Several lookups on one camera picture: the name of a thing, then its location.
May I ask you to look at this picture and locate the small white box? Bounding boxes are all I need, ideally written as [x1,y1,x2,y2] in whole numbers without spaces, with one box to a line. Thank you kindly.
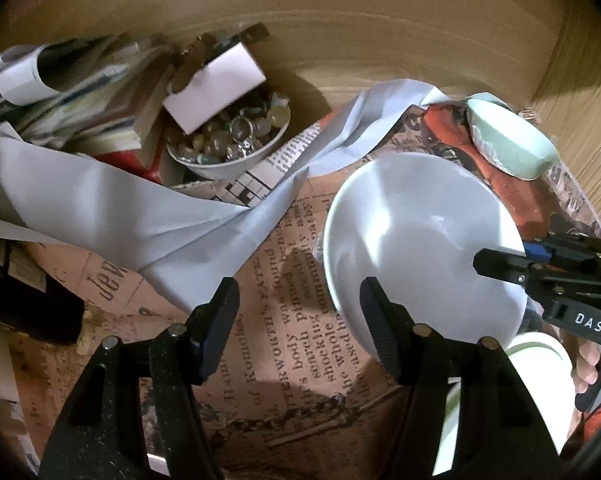
[161,42,267,135]

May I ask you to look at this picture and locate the newspaper print tablecloth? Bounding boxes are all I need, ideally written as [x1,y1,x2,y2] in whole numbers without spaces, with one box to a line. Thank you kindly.
[10,95,601,480]

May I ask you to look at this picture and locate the stack of books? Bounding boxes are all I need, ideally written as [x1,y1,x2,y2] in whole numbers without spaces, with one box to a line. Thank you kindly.
[0,35,181,161]

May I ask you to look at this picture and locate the person's orange pants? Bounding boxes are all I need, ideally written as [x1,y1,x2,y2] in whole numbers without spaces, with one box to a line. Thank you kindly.
[565,385,601,461]

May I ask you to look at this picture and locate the bowl of glass pebbles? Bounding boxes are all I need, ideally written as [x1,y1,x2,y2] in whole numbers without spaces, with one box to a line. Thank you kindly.
[165,87,292,181]

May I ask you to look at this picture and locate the dark bottle with gold label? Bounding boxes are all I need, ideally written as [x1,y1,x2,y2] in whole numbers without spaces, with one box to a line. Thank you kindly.
[0,235,86,346]

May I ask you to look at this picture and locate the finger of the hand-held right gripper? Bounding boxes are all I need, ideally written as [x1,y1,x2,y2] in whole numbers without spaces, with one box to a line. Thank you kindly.
[473,249,546,286]
[525,232,601,262]

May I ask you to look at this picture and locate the white plate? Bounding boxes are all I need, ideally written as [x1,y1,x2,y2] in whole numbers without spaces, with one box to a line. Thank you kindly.
[433,332,574,476]

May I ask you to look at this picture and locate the red book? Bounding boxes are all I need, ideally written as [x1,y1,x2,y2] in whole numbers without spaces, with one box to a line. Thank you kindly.
[100,150,164,186]

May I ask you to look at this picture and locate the mint green bowl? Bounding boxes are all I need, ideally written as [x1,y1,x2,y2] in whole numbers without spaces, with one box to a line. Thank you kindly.
[465,97,561,182]

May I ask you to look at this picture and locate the white cloth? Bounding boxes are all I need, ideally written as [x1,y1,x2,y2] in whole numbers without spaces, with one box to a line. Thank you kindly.
[0,77,449,313]

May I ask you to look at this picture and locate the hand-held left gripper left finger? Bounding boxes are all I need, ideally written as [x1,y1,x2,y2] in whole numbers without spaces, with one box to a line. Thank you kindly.
[39,276,241,480]

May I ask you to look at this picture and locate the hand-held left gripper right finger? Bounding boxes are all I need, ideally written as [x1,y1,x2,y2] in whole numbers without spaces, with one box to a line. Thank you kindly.
[359,276,564,480]

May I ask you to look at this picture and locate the plain white bowl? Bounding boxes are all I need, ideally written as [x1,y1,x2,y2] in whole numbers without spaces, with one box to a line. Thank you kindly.
[323,152,529,363]

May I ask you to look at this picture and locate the person's right hand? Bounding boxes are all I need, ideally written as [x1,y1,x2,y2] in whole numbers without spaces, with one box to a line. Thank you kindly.
[571,335,601,397]

